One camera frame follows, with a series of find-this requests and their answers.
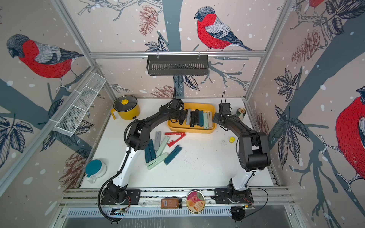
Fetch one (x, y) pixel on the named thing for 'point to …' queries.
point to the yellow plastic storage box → (178, 127)
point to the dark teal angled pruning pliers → (173, 154)
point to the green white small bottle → (241, 112)
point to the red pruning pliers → (171, 143)
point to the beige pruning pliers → (210, 119)
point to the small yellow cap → (232, 139)
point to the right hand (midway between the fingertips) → (220, 117)
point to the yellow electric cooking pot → (127, 107)
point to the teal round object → (95, 168)
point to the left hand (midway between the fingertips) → (186, 112)
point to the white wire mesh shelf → (69, 121)
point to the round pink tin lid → (195, 201)
